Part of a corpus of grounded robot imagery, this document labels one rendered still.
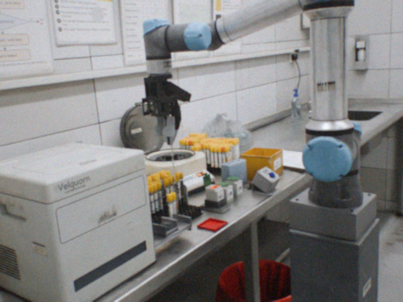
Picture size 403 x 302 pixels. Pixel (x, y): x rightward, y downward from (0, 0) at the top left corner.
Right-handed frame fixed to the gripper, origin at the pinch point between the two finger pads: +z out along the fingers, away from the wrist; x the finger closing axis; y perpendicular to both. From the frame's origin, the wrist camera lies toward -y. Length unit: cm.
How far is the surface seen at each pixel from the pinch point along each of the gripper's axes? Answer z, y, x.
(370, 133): 27, -150, 14
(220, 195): 21.0, -13.7, 7.6
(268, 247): 86, -104, -27
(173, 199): 16.7, 5.6, 3.8
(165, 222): 20.3, 13.6, 7.6
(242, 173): 20.8, -37.6, 1.0
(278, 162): 20, -55, 7
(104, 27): -37, -24, -51
